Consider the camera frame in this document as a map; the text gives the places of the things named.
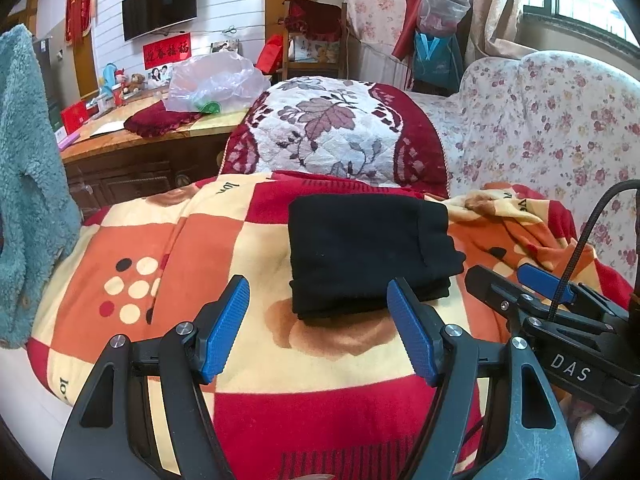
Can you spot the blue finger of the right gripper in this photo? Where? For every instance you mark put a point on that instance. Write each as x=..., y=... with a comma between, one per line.
x=538, y=280
x=509, y=300

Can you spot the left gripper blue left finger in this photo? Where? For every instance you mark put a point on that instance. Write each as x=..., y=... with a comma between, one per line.
x=218, y=323

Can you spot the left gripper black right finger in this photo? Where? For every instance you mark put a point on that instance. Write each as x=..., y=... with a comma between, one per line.
x=419, y=328

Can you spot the black pants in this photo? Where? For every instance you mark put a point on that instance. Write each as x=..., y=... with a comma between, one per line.
x=345, y=249

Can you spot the person's right hand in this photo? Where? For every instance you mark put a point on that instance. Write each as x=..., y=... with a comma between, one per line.
x=591, y=434

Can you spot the checkered fleece blanket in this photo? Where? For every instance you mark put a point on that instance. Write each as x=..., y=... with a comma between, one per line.
x=333, y=398

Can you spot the floral bed sheet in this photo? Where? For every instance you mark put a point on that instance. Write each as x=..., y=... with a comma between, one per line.
x=564, y=125

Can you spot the wooden cabinet counter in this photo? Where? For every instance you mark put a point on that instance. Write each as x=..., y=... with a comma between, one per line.
x=108, y=164

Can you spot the teal fluffy garment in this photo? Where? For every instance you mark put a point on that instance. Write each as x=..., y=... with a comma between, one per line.
x=40, y=221

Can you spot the floral white red pillow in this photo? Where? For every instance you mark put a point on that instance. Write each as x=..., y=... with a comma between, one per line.
x=364, y=131

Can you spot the dark red cloth on counter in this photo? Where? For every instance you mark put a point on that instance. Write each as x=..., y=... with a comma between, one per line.
x=155, y=120

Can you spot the teal shopping bag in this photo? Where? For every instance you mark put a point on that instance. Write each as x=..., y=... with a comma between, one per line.
x=437, y=61

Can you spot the clear plastic bag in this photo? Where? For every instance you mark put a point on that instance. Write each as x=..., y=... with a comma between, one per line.
x=216, y=83

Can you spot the red gift box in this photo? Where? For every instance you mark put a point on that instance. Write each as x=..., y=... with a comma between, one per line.
x=74, y=116

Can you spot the small toy figurines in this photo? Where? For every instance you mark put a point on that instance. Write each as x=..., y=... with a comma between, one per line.
x=116, y=85

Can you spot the red paper bag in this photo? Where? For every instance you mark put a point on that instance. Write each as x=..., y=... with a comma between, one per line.
x=271, y=56

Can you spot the red banner sign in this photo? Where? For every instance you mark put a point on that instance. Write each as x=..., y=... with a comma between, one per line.
x=172, y=49

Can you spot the clear plastic storage container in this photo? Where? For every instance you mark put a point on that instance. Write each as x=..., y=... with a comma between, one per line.
x=440, y=18

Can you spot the beige curtain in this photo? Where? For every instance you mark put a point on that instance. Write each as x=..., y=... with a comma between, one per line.
x=495, y=30

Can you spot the wooden chair with red cloth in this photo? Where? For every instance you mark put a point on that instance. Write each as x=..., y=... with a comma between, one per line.
x=321, y=25

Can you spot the grey refrigerator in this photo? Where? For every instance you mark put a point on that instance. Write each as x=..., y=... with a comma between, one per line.
x=42, y=51

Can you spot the red hanging decoration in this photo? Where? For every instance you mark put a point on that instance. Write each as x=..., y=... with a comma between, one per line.
x=78, y=18

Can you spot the wall mounted television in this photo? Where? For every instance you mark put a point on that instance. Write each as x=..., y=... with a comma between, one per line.
x=140, y=17

